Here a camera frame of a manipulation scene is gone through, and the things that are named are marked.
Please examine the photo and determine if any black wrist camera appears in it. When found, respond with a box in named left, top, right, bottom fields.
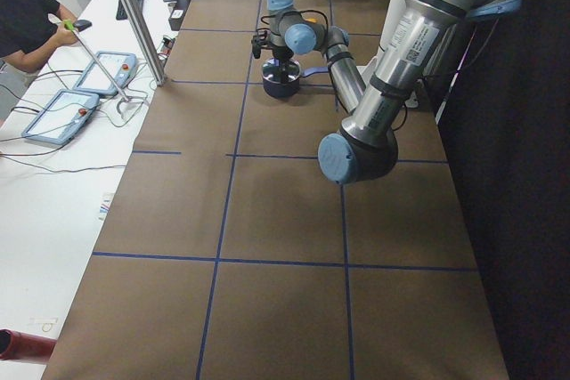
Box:
left=251, top=29, right=270, bottom=59

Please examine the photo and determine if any dark blue saucepan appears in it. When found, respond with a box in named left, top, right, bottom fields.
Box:
left=262, top=62, right=329, bottom=99

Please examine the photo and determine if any red cylinder object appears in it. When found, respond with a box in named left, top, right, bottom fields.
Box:
left=1, top=329, right=57, bottom=365

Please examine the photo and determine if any blue teach pendant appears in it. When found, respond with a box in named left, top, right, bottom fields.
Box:
left=21, top=89, right=100, bottom=146
left=73, top=51, right=138, bottom=98

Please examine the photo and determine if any brown paper table cover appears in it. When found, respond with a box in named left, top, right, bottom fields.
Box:
left=44, top=0, right=508, bottom=379

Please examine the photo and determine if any glass pot lid blue knob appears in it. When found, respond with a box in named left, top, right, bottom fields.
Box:
left=262, top=58, right=302, bottom=85

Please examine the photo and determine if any person's hand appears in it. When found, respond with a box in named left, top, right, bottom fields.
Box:
left=52, top=24, right=78, bottom=46

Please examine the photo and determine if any person in black shirt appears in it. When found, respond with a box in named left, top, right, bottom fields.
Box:
left=0, top=0, right=81, bottom=123

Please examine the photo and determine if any long metal reacher tool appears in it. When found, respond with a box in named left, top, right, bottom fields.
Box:
left=61, top=19, right=150, bottom=116

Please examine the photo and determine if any aluminium frame post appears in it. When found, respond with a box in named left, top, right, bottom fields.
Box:
left=120, top=0, right=167, bottom=87

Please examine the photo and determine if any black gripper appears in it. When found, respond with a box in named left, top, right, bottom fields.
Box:
left=272, top=46, right=292, bottom=85

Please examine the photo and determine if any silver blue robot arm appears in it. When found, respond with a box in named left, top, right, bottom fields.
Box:
left=252, top=0, right=522, bottom=184

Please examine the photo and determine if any black camera cable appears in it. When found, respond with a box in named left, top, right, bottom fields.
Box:
left=259, top=9, right=330, bottom=38

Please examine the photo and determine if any far blue teach pendant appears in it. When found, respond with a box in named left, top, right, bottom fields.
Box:
left=73, top=51, right=138, bottom=98

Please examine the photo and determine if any near blue teach pendant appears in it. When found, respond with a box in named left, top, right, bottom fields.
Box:
left=21, top=89, right=100, bottom=146

